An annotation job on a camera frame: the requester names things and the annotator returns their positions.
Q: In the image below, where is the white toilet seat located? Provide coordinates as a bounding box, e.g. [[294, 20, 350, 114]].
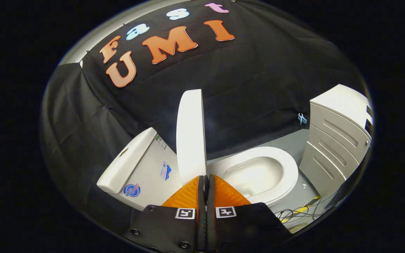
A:
[[207, 146, 299, 206]]

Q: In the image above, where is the white toilet with tank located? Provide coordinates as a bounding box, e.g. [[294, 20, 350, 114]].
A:
[[97, 127, 299, 212]]

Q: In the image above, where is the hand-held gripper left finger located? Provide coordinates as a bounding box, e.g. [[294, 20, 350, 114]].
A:
[[123, 175, 207, 253]]

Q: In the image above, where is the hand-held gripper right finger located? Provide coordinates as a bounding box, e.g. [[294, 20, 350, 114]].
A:
[[207, 174, 293, 253]]

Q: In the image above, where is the white drawer cabinet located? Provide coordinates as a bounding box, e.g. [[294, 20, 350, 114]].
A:
[[299, 84, 375, 198]]

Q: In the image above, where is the black backdrop cloth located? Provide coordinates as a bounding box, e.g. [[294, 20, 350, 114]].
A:
[[41, 0, 365, 225]]

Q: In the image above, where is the bundle of thin cables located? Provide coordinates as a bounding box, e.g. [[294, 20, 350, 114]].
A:
[[274, 201, 327, 226]]

